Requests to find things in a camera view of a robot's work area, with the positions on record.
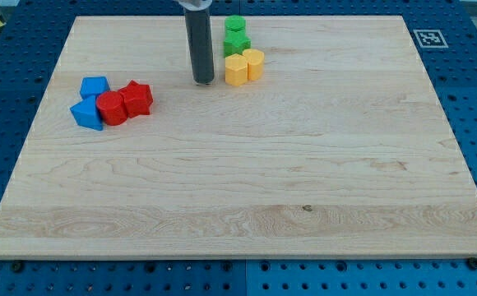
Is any grey rod mount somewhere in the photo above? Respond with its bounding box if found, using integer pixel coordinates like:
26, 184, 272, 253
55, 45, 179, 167
175, 0, 213, 9

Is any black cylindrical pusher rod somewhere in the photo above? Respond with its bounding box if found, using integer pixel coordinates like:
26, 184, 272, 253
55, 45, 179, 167
184, 8, 215, 85

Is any green hexagon block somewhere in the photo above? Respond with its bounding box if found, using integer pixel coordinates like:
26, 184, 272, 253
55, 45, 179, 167
224, 15, 246, 35

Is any green star block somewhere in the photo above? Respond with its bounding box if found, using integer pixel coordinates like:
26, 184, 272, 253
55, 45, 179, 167
223, 31, 251, 58

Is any yellow pentagon block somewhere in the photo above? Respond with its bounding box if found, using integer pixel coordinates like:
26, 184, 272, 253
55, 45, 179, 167
225, 53, 248, 86

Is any yellow rounded block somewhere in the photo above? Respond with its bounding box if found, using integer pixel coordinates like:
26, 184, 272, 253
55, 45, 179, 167
243, 49, 265, 81

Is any red star block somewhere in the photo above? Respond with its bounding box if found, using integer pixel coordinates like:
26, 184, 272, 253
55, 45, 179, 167
118, 81, 153, 118

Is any red cylinder block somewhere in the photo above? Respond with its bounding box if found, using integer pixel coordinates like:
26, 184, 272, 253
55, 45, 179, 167
95, 91, 128, 126

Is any blue cube block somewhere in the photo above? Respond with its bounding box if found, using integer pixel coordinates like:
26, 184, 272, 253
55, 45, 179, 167
80, 76, 110, 99

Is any blue triangle block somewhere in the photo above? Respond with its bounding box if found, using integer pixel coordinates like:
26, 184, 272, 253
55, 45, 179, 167
70, 96, 103, 131

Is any wooden board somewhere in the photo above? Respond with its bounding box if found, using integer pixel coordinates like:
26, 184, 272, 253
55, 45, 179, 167
0, 16, 477, 261

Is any white fiducial marker tag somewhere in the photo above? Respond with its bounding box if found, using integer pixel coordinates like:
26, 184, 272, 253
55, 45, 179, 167
414, 29, 448, 49

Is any black screw left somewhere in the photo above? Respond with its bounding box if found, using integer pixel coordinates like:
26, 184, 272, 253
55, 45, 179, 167
10, 261, 25, 273

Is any black screw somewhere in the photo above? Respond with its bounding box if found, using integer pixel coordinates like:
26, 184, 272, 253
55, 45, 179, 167
10, 261, 25, 273
466, 257, 477, 271

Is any black screw right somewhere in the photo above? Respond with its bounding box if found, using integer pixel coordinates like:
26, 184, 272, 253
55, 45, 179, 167
466, 257, 477, 271

